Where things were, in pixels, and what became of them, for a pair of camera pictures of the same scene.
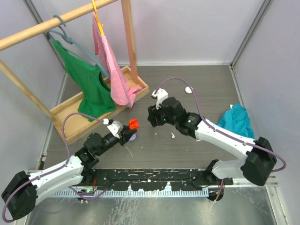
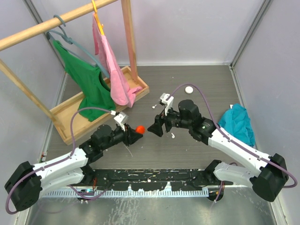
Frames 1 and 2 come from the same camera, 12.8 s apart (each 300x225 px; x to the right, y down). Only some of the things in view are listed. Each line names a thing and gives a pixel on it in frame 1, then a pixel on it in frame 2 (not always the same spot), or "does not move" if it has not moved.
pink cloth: x=122 y=93 does not move
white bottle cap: x=188 y=89 does not move
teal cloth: x=237 y=119 does not move
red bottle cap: x=133 y=124 to x=140 y=129
